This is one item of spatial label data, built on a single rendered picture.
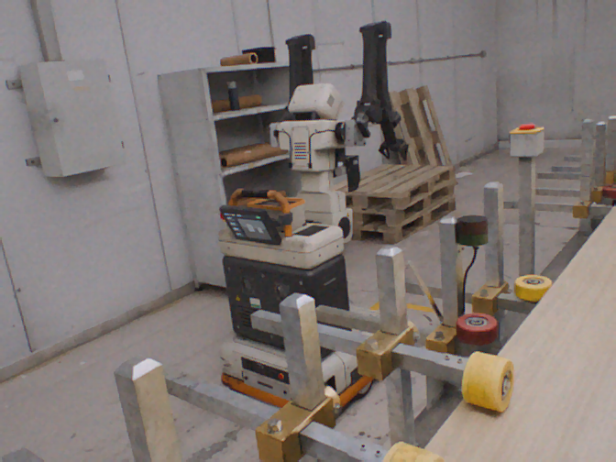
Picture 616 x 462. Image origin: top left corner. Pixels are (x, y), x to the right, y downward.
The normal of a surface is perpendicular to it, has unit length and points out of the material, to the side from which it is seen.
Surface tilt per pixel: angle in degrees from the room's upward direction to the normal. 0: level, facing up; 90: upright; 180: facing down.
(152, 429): 90
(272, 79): 90
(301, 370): 90
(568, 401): 0
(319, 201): 82
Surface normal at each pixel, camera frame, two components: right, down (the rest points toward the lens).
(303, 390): -0.61, 0.28
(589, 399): -0.11, -0.96
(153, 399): 0.78, 0.08
